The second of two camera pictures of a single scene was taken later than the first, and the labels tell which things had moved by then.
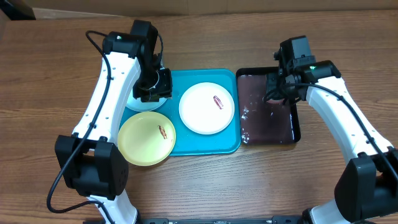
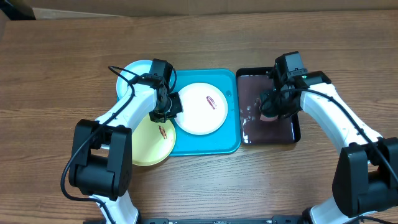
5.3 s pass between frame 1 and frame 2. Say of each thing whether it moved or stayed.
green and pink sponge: moved
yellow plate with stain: stayed
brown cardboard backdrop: stayed
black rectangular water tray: stayed
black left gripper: moved
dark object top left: stayed
